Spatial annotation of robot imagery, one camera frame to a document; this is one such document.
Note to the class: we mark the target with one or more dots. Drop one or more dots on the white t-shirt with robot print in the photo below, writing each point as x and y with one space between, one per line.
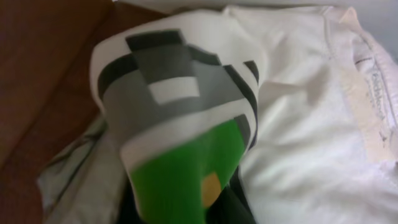
247 115

